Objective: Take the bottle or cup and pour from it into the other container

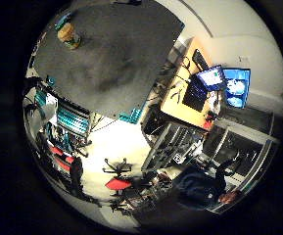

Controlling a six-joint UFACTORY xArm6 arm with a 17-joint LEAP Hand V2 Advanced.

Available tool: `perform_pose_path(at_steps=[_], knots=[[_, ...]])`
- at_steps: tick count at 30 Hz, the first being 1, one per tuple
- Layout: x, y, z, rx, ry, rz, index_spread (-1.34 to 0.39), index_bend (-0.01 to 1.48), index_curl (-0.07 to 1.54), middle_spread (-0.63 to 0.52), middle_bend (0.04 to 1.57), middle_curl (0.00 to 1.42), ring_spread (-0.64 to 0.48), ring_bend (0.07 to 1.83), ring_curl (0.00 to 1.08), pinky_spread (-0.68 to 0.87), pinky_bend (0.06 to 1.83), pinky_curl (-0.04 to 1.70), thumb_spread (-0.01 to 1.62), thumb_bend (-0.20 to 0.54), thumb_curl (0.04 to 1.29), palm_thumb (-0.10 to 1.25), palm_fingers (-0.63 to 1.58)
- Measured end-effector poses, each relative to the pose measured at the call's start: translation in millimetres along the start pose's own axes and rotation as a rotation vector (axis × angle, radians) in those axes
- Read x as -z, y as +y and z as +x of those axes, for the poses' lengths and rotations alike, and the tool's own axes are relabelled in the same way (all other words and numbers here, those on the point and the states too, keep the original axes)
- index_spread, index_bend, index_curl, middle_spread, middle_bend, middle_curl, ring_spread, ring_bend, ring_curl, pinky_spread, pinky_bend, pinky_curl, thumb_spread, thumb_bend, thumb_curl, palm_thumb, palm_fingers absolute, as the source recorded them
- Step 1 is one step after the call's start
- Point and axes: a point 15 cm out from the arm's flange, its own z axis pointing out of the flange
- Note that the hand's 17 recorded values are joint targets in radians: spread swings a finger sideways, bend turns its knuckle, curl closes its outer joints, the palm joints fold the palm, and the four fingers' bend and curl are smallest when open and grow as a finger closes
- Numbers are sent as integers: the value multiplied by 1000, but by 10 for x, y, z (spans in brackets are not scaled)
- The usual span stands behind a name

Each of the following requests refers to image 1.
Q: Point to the laptop computer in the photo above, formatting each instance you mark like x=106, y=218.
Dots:
x=201, y=86

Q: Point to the orange juice bottle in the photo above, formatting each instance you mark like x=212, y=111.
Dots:
x=68, y=34

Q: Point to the person in dark clothes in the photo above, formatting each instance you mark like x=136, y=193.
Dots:
x=206, y=187

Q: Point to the wooden desk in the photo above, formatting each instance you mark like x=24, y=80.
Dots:
x=185, y=98

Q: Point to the red seat office chair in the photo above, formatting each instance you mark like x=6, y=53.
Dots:
x=118, y=178

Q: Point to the metal frame shelf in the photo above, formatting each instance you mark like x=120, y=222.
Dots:
x=170, y=147

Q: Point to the teal bin storage rack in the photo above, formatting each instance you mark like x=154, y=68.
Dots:
x=72, y=121

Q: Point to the black keyboard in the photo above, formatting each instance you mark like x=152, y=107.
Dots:
x=199, y=59

